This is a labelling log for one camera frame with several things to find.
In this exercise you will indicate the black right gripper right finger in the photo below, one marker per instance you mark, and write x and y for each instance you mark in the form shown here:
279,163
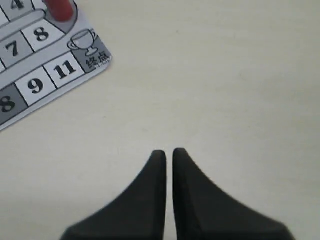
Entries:
203,211

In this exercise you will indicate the red cylinder game piece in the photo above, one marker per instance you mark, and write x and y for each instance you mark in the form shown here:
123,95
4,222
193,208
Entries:
61,10

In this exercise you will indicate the printed paper game board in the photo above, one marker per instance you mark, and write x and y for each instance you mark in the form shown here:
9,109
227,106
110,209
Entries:
41,58

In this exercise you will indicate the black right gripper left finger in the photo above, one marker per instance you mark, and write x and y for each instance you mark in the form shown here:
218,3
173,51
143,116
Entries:
138,213

